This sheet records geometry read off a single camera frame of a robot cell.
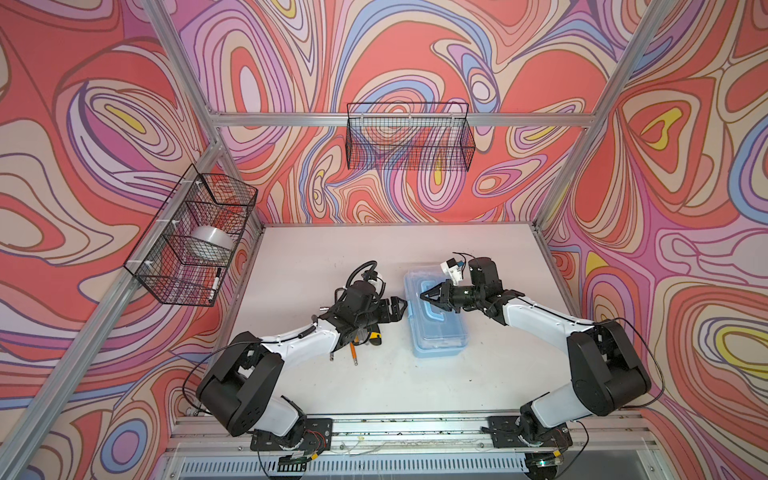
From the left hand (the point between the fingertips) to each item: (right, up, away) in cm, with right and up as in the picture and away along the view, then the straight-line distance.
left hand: (401, 303), depth 86 cm
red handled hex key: (-20, -16, 0) cm, 26 cm away
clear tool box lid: (+9, -6, -1) cm, 11 cm away
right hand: (+7, 0, -2) cm, 7 cm away
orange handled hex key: (-14, -14, +1) cm, 20 cm away
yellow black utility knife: (-8, -11, +4) cm, 14 cm away
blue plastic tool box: (+10, -13, -5) cm, 17 cm away
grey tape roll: (-46, +17, -16) cm, 51 cm away
